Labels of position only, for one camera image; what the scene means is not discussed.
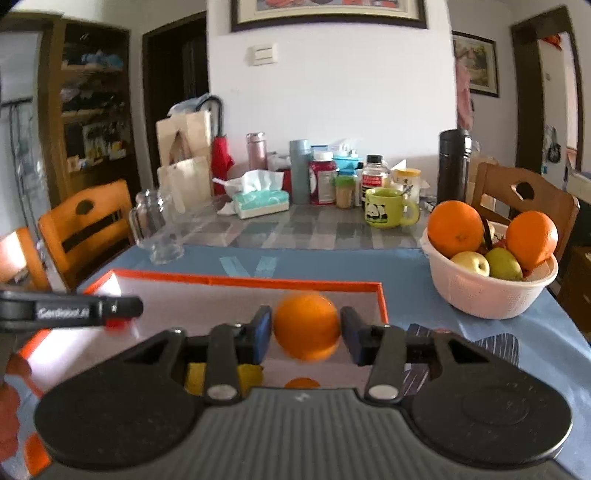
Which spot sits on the small tangerine near gripper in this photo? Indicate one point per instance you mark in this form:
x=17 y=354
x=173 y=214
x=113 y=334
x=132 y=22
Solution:
x=302 y=383

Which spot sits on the green pear in bowl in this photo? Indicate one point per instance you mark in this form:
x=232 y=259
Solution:
x=504 y=265

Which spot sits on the green lidded small jar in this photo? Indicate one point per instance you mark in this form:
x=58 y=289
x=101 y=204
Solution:
x=345 y=189

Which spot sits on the yellow pomelo left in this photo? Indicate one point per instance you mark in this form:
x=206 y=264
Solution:
x=200 y=377

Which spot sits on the dark supplement bottle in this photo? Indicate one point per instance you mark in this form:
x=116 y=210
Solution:
x=375 y=174

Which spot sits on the black thermos bottle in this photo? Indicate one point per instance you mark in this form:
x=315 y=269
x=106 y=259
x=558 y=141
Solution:
x=455 y=149

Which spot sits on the wooden bookshelf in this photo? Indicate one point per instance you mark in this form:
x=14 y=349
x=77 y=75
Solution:
x=84 y=107

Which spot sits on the yellow lidded jar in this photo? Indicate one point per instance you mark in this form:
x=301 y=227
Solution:
x=409 y=181

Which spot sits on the clear glass jar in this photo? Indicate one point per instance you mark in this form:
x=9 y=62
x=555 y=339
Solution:
x=153 y=229

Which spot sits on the wooden chair right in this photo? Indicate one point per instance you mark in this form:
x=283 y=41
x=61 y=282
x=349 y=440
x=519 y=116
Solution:
x=523 y=190

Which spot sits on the large orange in bowl right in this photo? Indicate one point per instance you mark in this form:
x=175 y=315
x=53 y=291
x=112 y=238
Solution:
x=532 y=237

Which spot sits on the yellow apple in bowl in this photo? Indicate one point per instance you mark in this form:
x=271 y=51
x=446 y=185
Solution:
x=473 y=262

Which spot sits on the red lidded jar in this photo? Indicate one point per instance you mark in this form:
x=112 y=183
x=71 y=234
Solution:
x=322 y=181

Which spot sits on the large orange in bowl left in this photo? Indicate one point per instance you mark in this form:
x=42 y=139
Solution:
x=455 y=227

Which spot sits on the red folded umbrella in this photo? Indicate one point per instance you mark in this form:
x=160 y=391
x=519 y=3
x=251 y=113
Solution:
x=221 y=161

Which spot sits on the large framed picture top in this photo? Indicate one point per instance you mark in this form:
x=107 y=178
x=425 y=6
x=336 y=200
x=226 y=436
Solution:
x=253 y=14

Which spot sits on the framed picture right wall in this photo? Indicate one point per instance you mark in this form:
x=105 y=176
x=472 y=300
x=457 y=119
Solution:
x=479 y=56

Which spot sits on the green panda mug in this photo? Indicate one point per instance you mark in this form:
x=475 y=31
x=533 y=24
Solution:
x=386 y=208

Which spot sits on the pink tumbler bottle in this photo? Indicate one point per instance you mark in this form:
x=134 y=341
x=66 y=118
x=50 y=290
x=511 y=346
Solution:
x=256 y=150

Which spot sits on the brown paper bag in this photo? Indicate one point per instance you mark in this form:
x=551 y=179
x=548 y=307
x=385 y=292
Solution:
x=184 y=146

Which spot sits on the white wall switch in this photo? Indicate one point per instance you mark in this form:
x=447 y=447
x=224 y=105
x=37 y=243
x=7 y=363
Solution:
x=260 y=55

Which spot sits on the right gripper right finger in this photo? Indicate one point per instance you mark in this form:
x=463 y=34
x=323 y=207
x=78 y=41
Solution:
x=382 y=347

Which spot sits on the white fruit bowl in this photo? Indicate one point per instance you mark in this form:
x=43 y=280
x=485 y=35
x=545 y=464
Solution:
x=486 y=297

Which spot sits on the grey cylinder can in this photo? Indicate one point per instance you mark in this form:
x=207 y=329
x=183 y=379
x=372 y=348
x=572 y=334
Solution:
x=300 y=158

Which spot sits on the large orange in bowl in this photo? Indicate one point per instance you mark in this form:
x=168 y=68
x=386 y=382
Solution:
x=532 y=237
x=455 y=227

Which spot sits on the orange cardboard box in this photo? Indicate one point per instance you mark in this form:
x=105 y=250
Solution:
x=114 y=406

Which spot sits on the teal tissue box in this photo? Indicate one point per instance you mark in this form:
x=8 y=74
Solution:
x=260 y=203

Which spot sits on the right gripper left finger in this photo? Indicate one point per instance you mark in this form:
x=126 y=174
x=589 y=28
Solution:
x=230 y=345

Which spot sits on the blue patterned tablecloth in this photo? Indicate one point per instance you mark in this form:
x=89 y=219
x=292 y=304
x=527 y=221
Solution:
x=551 y=346

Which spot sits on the orange gloved left hand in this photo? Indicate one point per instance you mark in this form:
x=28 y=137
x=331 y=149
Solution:
x=9 y=404

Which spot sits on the wooden chair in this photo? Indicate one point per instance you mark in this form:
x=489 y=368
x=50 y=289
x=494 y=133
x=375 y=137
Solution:
x=21 y=263
x=523 y=190
x=87 y=230

